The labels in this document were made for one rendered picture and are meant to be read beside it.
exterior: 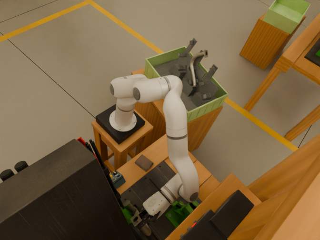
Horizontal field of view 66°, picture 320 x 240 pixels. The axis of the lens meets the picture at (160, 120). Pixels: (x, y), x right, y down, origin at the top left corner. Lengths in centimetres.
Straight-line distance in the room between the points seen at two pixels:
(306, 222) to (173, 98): 63
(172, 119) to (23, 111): 230
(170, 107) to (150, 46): 279
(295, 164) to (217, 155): 181
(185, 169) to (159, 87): 37
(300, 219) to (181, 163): 60
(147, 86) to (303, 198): 71
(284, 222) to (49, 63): 324
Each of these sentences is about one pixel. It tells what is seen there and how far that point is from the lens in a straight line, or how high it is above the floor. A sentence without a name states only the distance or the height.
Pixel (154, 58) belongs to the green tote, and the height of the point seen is 94.
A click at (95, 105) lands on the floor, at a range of 297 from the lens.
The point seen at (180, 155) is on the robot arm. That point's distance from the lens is 106.
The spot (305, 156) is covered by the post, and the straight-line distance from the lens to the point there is 107.
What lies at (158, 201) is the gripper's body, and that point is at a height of 129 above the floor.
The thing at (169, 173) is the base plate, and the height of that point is 90.
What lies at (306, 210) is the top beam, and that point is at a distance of 59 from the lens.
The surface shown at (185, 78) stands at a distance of 209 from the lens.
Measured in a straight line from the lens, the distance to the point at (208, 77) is 197.
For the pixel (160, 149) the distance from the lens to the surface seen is 169.
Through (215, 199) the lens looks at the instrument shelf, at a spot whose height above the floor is 154.
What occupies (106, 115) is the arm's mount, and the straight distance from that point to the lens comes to 178.
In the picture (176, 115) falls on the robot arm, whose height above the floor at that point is 161.
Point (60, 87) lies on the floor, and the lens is 319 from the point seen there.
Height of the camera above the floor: 239
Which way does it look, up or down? 56 degrees down
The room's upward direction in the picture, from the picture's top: 15 degrees clockwise
